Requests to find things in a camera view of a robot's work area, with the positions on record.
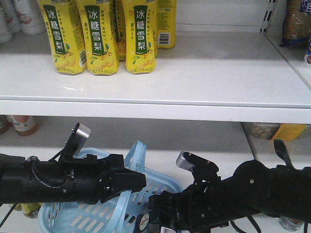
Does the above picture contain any dark blue cookie box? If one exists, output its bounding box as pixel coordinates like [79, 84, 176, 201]
[135, 213, 175, 233]

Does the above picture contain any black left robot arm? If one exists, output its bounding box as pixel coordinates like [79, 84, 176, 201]
[0, 154, 146, 204]

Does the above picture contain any yellow pear drink bottle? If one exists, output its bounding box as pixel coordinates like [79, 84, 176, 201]
[76, 0, 119, 76]
[38, 0, 86, 75]
[122, 0, 157, 74]

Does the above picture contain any light blue plastic basket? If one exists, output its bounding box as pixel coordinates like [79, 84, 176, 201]
[38, 141, 182, 233]

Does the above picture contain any white store shelving unit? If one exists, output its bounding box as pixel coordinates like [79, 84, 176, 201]
[0, 0, 311, 187]

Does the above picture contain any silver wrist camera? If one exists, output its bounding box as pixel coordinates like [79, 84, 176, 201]
[176, 151, 219, 182]
[62, 123, 91, 158]

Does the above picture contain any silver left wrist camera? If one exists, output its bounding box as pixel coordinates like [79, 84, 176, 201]
[62, 123, 91, 158]

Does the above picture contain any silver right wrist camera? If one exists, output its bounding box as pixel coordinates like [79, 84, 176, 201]
[176, 151, 219, 182]

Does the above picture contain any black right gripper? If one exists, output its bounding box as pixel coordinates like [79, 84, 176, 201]
[148, 179, 233, 233]

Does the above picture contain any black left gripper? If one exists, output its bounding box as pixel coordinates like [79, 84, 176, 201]
[58, 154, 146, 204]

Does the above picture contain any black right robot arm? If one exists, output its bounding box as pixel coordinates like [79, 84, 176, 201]
[148, 139, 311, 233]

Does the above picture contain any clear cookie tub yellow label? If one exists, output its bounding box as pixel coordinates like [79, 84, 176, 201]
[242, 122, 311, 141]

